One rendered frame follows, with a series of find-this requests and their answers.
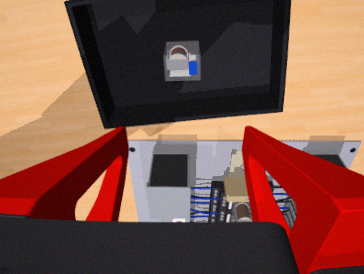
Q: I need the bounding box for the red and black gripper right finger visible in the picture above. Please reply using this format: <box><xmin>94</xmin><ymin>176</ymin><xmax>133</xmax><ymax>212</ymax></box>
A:
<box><xmin>242</xmin><ymin>126</ymin><xmax>364</xmax><ymax>274</ymax></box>

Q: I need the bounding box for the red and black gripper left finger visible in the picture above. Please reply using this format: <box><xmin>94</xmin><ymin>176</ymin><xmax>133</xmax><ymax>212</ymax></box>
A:
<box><xmin>0</xmin><ymin>126</ymin><xmax>129</xmax><ymax>221</ymax></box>

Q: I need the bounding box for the black tray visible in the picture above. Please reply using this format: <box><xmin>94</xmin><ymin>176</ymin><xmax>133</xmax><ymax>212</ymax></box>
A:
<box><xmin>64</xmin><ymin>0</ymin><xmax>291</xmax><ymax>129</ymax></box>

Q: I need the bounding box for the grey mounting plate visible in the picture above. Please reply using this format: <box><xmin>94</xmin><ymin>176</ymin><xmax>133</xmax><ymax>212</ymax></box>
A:
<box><xmin>128</xmin><ymin>140</ymin><xmax>361</xmax><ymax>222</ymax></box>

